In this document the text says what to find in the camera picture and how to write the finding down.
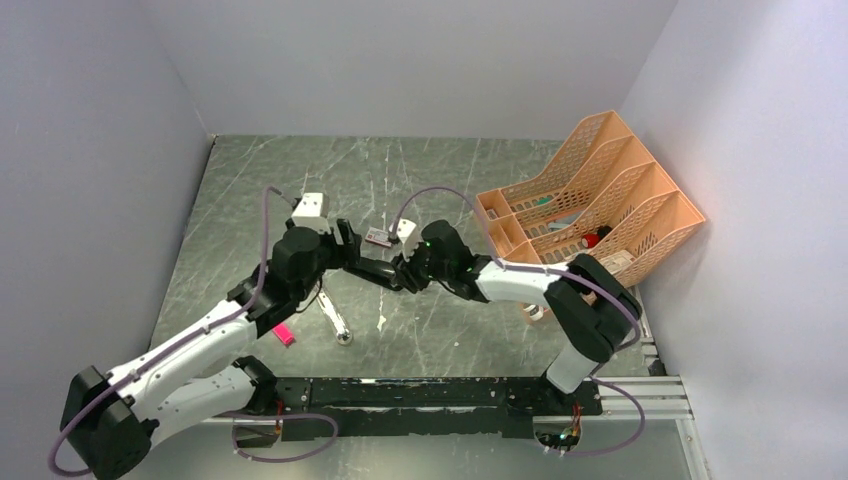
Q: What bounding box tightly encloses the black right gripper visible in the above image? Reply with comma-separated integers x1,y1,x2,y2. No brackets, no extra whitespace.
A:
391,237,453,294

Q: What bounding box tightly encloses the black stapler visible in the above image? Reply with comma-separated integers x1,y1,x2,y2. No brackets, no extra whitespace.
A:
344,257,405,291

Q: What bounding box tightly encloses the red white staple box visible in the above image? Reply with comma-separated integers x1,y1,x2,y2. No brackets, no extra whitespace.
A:
364,227,393,248

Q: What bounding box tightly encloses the beige stapler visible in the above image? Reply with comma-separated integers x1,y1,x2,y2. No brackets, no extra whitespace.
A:
317,290,353,346

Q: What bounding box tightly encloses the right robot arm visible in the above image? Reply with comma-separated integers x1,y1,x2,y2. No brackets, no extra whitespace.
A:
392,219,642,414

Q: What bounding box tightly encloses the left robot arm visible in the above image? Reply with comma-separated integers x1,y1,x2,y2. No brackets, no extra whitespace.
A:
56,218,362,479

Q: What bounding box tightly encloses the pink plastic clip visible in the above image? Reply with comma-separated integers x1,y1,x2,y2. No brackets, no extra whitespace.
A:
272,323,296,347

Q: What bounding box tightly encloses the red black item in organizer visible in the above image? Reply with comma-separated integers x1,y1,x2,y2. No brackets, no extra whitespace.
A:
581,225,612,249

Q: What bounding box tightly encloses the beige box in organizer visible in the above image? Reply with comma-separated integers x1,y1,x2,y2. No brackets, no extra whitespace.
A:
600,250,636,282

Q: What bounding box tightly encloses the orange file organizer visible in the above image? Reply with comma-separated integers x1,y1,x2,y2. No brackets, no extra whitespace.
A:
476,110,706,287

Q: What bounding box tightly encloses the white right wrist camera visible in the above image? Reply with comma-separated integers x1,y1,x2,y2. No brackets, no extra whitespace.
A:
395,218,421,261

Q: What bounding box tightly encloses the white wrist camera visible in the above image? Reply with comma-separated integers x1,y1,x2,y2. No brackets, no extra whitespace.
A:
395,218,421,261
291,192,332,235

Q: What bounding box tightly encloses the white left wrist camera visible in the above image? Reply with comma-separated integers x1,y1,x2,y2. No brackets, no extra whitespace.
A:
291,192,332,235

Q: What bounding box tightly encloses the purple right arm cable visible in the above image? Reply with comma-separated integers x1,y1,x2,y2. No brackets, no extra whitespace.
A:
388,186,647,458

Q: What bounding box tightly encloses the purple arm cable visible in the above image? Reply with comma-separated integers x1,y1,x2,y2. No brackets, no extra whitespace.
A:
47,185,296,478
388,186,647,458

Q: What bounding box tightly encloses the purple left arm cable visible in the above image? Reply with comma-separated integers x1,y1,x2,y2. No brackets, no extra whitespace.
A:
47,185,296,478

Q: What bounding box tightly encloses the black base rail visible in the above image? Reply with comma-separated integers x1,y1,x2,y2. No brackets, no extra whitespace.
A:
237,377,602,441

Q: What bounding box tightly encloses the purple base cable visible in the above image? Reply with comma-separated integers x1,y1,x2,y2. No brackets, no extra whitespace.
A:
218,410,340,465

